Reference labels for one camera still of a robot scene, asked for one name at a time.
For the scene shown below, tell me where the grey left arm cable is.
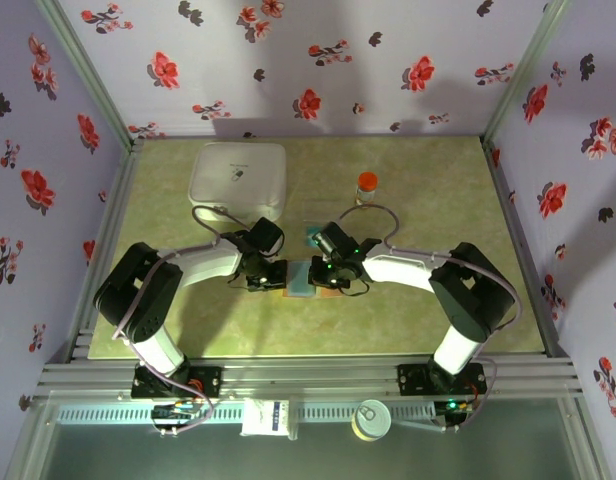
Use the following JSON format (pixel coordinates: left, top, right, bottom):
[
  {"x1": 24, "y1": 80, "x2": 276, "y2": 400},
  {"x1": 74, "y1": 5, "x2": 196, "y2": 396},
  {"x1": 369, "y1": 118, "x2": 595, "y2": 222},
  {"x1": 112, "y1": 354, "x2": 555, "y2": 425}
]
[{"x1": 110, "y1": 204, "x2": 249, "y2": 431}]

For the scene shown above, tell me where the aluminium side frame rail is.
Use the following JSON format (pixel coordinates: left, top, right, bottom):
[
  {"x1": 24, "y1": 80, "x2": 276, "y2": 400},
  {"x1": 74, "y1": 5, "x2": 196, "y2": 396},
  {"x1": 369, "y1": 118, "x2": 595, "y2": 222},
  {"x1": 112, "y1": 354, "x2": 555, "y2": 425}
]
[
  {"x1": 66, "y1": 138, "x2": 145, "y2": 362},
  {"x1": 480, "y1": 135, "x2": 572, "y2": 359}
]

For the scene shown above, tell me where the white paper packet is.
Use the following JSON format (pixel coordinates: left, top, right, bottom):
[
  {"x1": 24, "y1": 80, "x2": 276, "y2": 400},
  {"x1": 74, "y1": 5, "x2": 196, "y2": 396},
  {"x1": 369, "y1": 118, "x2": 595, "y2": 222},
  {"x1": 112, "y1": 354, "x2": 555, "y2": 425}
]
[{"x1": 239, "y1": 398, "x2": 291, "y2": 438}]

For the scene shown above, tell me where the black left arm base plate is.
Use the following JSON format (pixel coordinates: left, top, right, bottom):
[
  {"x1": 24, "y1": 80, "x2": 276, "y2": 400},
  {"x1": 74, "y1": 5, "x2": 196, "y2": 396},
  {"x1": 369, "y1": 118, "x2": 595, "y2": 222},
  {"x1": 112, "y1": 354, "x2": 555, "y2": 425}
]
[{"x1": 131, "y1": 363, "x2": 224, "y2": 400}]

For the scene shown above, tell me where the aluminium corner post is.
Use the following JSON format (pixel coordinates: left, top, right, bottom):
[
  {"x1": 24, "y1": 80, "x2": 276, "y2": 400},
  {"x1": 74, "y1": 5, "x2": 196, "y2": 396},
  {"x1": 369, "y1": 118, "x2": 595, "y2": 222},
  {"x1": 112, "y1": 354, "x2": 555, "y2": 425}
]
[
  {"x1": 482, "y1": 0, "x2": 572, "y2": 146},
  {"x1": 35, "y1": 0, "x2": 139, "y2": 146}
]

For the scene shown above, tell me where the grey slotted cable duct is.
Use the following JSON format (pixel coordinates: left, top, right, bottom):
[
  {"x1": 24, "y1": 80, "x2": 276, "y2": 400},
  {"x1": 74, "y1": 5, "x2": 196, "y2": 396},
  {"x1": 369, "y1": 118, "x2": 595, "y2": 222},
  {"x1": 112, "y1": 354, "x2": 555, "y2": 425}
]
[{"x1": 56, "y1": 402, "x2": 439, "y2": 426}]

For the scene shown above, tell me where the grey right arm cable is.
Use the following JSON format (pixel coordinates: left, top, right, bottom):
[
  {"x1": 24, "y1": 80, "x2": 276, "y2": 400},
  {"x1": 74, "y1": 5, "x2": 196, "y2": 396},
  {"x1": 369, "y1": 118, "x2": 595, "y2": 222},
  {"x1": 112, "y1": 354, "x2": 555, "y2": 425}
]
[{"x1": 339, "y1": 203, "x2": 523, "y2": 431}]

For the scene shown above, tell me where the orange capped small bottle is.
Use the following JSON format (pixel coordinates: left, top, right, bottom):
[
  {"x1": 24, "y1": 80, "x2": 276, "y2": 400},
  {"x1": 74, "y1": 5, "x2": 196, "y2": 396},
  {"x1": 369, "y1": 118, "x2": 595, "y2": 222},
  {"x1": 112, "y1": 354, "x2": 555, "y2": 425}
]
[{"x1": 356, "y1": 171, "x2": 379, "y2": 206}]

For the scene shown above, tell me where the blue picture credit card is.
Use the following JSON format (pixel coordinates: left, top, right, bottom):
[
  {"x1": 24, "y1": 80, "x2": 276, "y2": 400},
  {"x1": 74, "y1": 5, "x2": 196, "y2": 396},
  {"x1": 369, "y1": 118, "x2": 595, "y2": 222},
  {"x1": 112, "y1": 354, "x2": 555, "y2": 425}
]
[{"x1": 289, "y1": 262, "x2": 312, "y2": 296}]

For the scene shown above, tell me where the white medicine case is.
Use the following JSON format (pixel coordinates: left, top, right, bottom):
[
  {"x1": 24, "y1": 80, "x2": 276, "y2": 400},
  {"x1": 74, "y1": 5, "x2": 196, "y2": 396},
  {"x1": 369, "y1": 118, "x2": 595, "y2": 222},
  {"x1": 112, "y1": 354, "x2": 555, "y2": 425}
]
[{"x1": 187, "y1": 142, "x2": 288, "y2": 223}]

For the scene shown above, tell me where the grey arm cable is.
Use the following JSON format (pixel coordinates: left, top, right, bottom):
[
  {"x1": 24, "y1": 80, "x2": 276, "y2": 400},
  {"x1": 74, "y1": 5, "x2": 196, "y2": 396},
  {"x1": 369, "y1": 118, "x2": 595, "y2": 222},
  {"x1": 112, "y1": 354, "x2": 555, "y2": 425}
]
[
  {"x1": 339, "y1": 203, "x2": 523, "y2": 431},
  {"x1": 110, "y1": 204, "x2": 249, "y2": 431}
]

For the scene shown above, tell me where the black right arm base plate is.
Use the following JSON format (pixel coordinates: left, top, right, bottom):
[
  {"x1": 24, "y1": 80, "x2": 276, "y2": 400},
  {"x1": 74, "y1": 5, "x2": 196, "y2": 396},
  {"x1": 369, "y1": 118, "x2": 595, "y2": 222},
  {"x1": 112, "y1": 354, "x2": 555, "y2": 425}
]
[{"x1": 396, "y1": 362, "x2": 488, "y2": 399}]

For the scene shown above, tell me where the aluminium front frame rail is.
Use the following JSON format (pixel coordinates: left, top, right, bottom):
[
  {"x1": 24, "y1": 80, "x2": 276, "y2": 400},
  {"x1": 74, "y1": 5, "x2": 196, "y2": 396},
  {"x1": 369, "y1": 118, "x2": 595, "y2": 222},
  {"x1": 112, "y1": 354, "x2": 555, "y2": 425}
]
[{"x1": 33, "y1": 355, "x2": 585, "y2": 401}]

